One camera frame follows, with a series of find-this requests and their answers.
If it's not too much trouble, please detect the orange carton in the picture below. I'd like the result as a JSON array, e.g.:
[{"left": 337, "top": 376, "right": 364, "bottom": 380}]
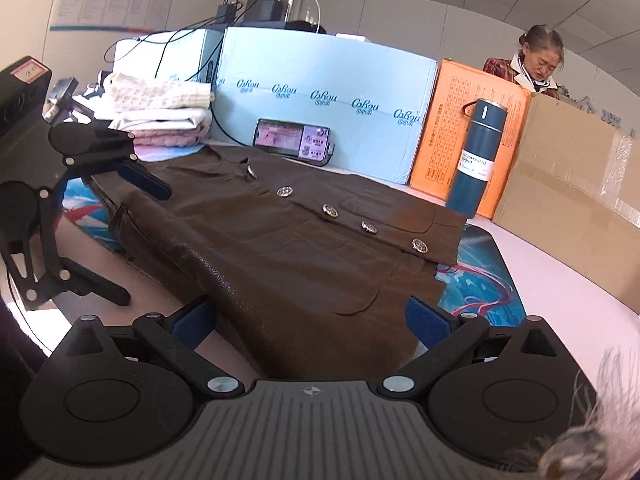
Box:
[{"left": 408, "top": 58, "right": 532, "bottom": 220}]

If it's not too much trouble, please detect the dark blue vacuum bottle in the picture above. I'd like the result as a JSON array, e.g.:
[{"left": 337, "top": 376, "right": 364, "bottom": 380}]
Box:
[{"left": 445, "top": 98, "right": 509, "bottom": 220}]

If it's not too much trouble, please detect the black handheld device with grip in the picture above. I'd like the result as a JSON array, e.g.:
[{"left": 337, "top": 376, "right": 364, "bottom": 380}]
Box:
[{"left": 44, "top": 77, "right": 109, "bottom": 122}]

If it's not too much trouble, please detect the smartphone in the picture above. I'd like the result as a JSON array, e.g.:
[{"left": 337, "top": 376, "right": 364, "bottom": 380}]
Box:
[{"left": 254, "top": 118, "right": 332, "bottom": 162}]

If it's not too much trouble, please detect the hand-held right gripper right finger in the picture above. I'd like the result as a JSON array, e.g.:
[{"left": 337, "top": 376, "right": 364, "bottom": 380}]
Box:
[{"left": 377, "top": 296, "right": 560, "bottom": 397}]

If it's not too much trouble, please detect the grey fur trim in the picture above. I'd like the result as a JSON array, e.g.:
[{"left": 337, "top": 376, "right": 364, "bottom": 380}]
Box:
[{"left": 500, "top": 344, "right": 640, "bottom": 480}]

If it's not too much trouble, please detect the light blue carton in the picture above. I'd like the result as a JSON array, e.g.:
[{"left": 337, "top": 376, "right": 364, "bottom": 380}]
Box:
[
  {"left": 113, "top": 28, "right": 224, "bottom": 84},
  {"left": 212, "top": 26, "right": 440, "bottom": 187}
]

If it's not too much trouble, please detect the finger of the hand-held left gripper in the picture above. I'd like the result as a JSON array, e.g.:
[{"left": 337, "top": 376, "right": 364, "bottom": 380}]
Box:
[
  {"left": 0, "top": 191, "right": 132, "bottom": 312},
  {"left": 42, "top": 156, "right": 174, "bottom": 202}
]

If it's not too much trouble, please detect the pink folded garment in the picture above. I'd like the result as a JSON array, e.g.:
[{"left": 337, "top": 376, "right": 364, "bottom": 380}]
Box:
[{"left": 127, "top": 122, "right": 212, "bottom": 148}]

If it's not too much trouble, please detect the black cable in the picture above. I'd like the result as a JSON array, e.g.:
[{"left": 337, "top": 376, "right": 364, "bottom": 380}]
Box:
[
  {"left": 102, "top": 14, "right": 227, "bottom": 81},
  {"left": 209, "top": 60, "right": 257, "bottom": 147}
]

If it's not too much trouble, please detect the brown leather jacket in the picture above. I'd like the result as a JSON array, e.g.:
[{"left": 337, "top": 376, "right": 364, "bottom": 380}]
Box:
[{"left": 92, "top": 142, "right": 469, "bottom": 382}]

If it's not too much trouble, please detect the cream knit sweater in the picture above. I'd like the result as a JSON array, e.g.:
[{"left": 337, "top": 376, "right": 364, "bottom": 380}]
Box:
[{"left": 103, "top": 72, "right": 216, "bottom": 112}]

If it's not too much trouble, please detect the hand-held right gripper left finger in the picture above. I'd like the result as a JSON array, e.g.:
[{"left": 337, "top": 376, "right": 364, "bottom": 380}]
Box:
[{"left": 62, "top": 296, "right": 247, "bottom": 397}]

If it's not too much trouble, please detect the white cable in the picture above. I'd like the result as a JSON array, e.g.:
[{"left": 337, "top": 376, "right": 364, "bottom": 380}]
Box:
[{"left": 274, "top": 0, "right": 322, "bottom": 34}]

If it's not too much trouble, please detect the white folded garment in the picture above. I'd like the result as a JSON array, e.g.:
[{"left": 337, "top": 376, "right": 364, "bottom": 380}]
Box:
[{"left": 108, "top": 106, "right": 214, "bottom": 134}]

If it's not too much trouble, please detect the brown cardboard box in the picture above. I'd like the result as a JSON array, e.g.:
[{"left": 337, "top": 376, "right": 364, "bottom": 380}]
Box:
[{"left": 492, "top": 90, "right": 640, "bottom": 314}]

